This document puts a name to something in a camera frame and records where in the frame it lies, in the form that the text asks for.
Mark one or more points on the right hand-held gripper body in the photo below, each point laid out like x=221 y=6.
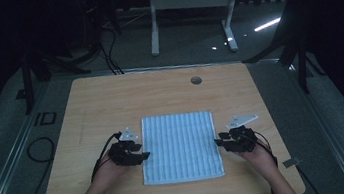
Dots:
x=244 y=139

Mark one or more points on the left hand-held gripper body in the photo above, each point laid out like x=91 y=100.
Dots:
x=123 y=152

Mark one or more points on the blue striped towel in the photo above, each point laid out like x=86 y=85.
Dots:
x=180 y=146

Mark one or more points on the person's right hand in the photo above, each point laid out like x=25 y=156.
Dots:
x=259 y=159

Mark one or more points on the person's left hand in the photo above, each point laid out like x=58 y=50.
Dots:
x=109 y=172

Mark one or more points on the black metal stand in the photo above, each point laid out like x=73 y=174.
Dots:
x=28 y=79
x=298 y=50

